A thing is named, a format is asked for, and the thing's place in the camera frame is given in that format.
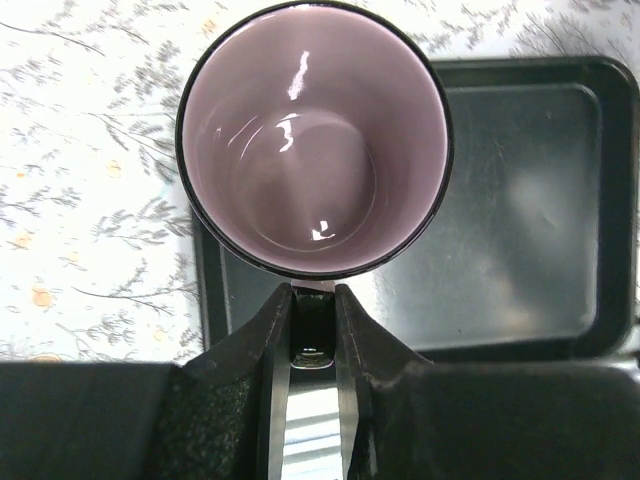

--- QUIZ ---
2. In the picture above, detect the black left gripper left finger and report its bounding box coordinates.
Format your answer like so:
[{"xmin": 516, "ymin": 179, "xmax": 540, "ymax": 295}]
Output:
[{"xmin": 149, "ymin": 283, "xmax": 293, "ymax": 479}]

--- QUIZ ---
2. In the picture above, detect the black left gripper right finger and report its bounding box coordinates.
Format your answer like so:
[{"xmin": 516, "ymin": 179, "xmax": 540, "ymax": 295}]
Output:
[{"xmin": 334, "ymin": 284, "xmax": 429, "ymax": 479}]

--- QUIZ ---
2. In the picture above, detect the black serving tray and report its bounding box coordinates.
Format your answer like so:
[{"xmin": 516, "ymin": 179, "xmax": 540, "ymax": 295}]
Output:
[{"xmin": 192, "ymin": 55, "xmax": 640, "ymax": 386}]

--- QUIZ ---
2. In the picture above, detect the lilac purple mug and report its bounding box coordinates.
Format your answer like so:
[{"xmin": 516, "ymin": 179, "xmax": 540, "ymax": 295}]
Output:
[{"xmin": 175, "ymin": 1, "xmax": 454, "ymax": 369}]

